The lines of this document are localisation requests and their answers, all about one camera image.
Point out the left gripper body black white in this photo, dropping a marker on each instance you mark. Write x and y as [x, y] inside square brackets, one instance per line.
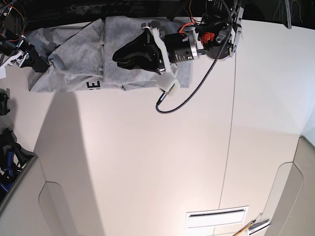
[168, 67]

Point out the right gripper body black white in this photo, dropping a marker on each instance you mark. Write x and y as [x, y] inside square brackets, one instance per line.
[22, 57]

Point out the grey T-shirt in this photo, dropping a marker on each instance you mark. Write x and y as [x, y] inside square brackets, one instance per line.
[81, 58]

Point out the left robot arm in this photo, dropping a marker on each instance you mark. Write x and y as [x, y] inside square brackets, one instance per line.
[216, 35]

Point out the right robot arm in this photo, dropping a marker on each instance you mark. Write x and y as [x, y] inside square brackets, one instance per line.
[12, 25]

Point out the black device at left edge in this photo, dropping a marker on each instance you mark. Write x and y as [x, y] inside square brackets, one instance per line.
[4, 109]

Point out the blue black equipment pile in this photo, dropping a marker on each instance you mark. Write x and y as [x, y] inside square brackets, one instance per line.
[13, 159]

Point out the grey flat tool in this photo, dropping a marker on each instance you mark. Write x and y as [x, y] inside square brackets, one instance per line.
[255, 228]

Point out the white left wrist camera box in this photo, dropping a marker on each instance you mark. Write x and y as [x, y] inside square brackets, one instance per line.
[168, 83]

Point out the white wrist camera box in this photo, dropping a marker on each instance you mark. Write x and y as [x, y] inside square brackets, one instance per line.
[2, 72]
[168, 83]

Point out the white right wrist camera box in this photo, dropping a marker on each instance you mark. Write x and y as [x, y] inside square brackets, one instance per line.
[2, 72]

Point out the wooden handled tool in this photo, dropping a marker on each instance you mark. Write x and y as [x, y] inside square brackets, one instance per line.
[248, 225]

